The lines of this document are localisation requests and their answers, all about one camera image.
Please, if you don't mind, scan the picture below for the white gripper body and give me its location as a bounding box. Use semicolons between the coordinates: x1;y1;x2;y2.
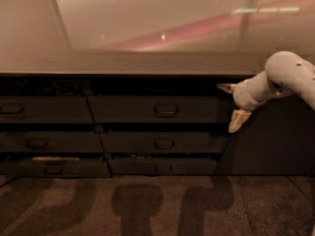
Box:
232;80;263;111

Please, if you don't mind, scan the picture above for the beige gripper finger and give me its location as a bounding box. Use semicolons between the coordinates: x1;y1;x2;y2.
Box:
216;84;236;93
228;109;252;133

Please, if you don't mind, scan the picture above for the grey drawer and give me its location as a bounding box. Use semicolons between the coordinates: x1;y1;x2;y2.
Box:
0;132;103;152
0;96;93;124
0;157;111;178
108;158;218;175
100;132;228;153
88;95;229;124

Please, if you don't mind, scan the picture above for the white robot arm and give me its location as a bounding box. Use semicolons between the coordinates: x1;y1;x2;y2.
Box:
217;51;315;133

